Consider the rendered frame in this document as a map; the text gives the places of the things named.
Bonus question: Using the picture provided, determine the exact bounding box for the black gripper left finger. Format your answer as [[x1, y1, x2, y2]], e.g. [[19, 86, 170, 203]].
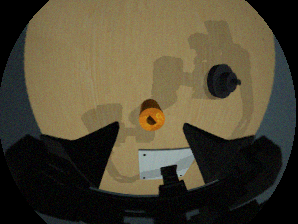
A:
[[39, 121, 120, 188]]

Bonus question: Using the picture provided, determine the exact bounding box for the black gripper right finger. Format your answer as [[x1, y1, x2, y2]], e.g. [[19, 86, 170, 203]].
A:
[[182, 123, 255, 185]]

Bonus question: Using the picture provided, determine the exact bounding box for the dark grey round pedestal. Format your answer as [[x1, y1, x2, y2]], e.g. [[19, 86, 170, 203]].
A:
[[208, 64, 241, 99]]

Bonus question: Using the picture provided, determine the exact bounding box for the orange knob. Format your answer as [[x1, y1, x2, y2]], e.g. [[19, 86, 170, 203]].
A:
[[140, 99, 165, 131]]

